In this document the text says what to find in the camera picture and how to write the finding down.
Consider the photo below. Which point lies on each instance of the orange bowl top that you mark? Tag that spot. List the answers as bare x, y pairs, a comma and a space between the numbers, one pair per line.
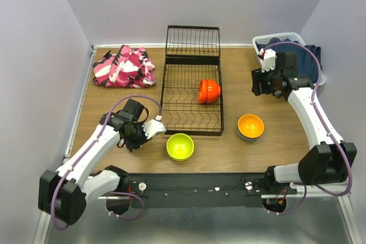
213, 91

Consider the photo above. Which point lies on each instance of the white plastic basket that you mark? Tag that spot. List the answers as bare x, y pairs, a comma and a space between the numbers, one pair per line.
286, 38

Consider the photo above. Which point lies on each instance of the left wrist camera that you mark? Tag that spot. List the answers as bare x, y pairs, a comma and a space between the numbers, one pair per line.
152, 128

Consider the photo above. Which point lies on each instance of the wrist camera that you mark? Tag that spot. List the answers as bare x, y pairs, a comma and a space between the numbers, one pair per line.
268, 60
152, 128

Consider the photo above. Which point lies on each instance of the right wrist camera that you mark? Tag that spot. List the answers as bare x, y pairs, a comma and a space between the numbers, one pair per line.
268, 60

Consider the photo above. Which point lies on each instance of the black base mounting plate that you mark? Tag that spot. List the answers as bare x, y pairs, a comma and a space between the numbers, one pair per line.
202, 189

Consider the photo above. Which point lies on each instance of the black wire dish rack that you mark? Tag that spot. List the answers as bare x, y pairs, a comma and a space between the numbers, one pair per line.
192, 53

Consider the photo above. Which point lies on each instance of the yellow orange bowl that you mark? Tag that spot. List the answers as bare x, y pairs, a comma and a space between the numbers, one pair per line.
250, 126

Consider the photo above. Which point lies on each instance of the lime green bowl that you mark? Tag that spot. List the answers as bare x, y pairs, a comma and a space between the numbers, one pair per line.
180, 147

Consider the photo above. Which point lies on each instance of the blue bowl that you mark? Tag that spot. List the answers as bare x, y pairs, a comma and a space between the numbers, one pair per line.
248, 139

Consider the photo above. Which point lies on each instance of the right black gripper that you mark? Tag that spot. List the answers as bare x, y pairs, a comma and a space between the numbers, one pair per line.
257, 75

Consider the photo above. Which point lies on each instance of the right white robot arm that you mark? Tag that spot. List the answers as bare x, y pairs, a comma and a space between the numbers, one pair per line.
330, 158

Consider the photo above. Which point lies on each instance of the dark blue jeans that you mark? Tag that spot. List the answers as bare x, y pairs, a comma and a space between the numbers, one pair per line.
306, 58

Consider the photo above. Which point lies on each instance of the pink camouflage cloth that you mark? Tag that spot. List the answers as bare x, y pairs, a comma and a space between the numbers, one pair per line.
128, 68

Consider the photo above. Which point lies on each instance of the orange bowl bottom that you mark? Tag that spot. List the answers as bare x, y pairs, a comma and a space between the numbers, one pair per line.
203, 91

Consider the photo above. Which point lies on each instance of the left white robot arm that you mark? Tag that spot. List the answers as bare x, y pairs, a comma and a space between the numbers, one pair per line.
65, 193

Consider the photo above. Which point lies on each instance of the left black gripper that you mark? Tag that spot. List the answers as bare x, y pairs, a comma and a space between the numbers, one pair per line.
131, 146

